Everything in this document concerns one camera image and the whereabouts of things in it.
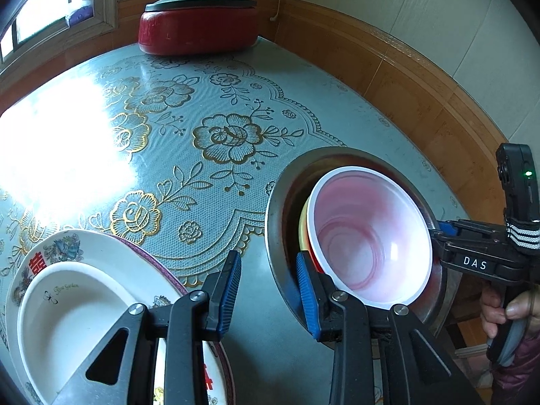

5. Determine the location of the small white rose dish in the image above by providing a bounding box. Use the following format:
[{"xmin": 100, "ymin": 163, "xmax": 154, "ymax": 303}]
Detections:
[{"xmin": 17, "ymin": 262, "xmax": 135, "ymax": 404}]

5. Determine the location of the red plastic bowl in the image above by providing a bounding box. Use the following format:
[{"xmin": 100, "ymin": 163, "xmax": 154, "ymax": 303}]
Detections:
[{"xmin": 306, "ymin": 165, "xmax": 433, "ymax": 309}]

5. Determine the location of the red-character floral deep plate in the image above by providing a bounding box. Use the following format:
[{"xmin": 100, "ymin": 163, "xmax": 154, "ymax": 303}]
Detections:
[{"xmin": 4, "ymin": 228, "xmax": 224, "ymax": 405}]

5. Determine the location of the large purple-rimmed floral plate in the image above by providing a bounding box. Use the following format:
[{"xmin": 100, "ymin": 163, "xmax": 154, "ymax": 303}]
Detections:
[{"xmin": 112, "ymin": 235, "xmax": 236, "ymax": 404}]

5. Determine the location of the yellow plastic bowl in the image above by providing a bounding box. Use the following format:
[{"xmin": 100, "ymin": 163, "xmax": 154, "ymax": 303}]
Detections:
[{"xmin": 298, "ymin": 202, "xmax": 311, "ymax": 253}]

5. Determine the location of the stainless steel bowl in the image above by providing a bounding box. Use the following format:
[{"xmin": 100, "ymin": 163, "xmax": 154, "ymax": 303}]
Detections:
[{"xmin": 265, "ymin": 146, "xmax": 437, "ymax": 325}]

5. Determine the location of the person's right hand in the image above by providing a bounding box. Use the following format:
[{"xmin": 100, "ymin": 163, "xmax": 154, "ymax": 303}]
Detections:
[{"xmin": 480, "ymin": 285, "xmax": 539, "ymax": 339}]

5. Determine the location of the purple jacket sleeve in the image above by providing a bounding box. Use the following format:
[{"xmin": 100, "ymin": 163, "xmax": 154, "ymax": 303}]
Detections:
[{"xmin": 491, "ymin": 334, "xmax": 540, "ymax": 405}]

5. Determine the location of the floral plastic tablecloth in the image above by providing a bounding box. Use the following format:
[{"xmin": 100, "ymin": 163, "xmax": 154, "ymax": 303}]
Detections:
[{"xmin": 1, "ymin": 39, "xmax": 464, "ymax": 404}]

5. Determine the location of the grey cooker lid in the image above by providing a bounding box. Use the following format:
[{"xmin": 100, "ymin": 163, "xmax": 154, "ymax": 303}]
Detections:
[{"xmin": 144, "ymin": 0, "xmax": 257, "ymax": 12}]

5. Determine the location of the red electric cooker pot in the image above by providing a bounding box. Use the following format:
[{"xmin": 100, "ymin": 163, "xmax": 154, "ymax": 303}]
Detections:
[{"xmin": 138, "ymin": 7, "xmax": 258, "ymax": 56}]

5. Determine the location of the blue-white item on sill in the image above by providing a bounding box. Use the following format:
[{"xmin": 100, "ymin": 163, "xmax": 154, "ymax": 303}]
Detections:
[{"xmin": 65, "ymin": 4, "xmax": 93, "ymax": 27}]

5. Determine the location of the black tracker camera right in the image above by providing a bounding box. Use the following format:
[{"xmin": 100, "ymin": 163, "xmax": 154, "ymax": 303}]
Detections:
[{"xmin": 495, "ymin": 143, "xmax": 539, "ymax": 256}]

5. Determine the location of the window with frame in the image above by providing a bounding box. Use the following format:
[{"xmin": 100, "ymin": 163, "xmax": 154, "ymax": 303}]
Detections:
[{"xmin": 1, "ymin": 0, "xmax": 117, "ymax": 75}]

